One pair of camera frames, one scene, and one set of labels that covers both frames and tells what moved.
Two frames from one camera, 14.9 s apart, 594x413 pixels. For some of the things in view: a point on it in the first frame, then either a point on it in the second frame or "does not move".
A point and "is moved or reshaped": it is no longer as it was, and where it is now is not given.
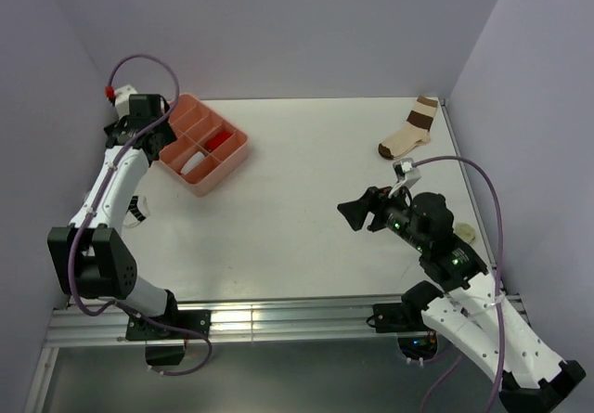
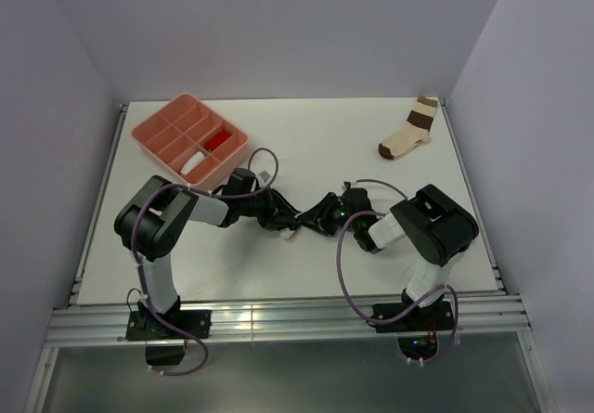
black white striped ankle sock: [138, 210] is moved or reshaped
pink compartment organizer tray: [207, 148] does not move
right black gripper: [376, 199] → [319, 215]
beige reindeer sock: [216, 138] does not move
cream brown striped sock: [416, 132] does not move
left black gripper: [119, 124] → [276, 215]
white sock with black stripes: [191, 162] does not move
